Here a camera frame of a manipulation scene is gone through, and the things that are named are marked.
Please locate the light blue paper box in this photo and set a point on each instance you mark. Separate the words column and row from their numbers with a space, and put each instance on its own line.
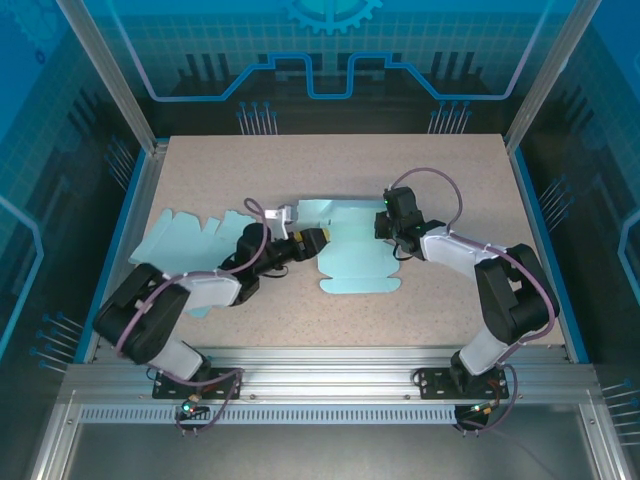
column 355, row 260
column 170, row 240

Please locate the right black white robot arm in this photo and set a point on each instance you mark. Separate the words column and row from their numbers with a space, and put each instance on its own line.
column 510, row 300

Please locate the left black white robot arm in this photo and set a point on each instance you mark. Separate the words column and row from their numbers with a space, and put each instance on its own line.
column 145, row 310

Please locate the blue table edge trim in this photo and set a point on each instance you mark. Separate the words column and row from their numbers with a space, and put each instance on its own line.
column 541, row 225
column 126, row 225

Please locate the small controller board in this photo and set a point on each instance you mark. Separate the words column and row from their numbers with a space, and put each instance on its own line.
column 190, row 407
column 480, row 409

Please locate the metal shelf panel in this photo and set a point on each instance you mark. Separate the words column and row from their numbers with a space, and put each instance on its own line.
column 320, row 450

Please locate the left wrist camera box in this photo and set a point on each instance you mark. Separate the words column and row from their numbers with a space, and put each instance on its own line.
column 285, row 217

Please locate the aluminium side rail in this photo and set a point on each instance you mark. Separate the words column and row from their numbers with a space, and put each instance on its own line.
column 141, row 225

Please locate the aluminium mounting rail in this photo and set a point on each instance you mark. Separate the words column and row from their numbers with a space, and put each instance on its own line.
column 325, row 372

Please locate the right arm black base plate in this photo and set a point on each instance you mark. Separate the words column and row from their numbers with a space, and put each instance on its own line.
column 430, row 384

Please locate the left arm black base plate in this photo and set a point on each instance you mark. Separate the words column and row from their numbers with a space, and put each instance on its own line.
column 162, row 387

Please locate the aluminium frame post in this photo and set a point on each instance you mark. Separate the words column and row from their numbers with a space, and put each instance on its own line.
column 110, row 75
column 545, row 75

